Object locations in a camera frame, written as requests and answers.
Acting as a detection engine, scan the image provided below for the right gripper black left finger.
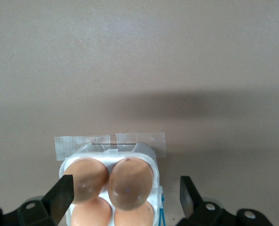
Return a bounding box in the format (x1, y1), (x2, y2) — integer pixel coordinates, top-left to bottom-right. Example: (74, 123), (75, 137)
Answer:
(0, 174), (74, 226)

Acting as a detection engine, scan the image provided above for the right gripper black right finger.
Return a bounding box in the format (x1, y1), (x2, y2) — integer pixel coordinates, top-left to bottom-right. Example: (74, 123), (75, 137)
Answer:
(176, 176), (275, 226)

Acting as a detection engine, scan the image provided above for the clear plastic four-egg box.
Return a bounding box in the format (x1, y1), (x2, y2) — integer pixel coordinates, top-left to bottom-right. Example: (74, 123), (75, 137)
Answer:
(58, 142), (164, 226)

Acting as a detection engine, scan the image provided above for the brown egg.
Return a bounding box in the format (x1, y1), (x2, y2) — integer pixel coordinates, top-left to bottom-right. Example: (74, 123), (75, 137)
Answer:
(71, 196), (113, 226)
(107, 157), (154, 211)
(64, 158), (109, 205)
(113, 201), (155, 226)

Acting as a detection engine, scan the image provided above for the thin elastic band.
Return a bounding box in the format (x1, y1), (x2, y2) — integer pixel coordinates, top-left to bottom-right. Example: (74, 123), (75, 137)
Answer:
(158, 194), (166, 226)

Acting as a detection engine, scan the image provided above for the clear adhesive tape piece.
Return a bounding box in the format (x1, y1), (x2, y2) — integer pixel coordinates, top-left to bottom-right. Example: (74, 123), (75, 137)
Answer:
(54, 134), (112, 162)

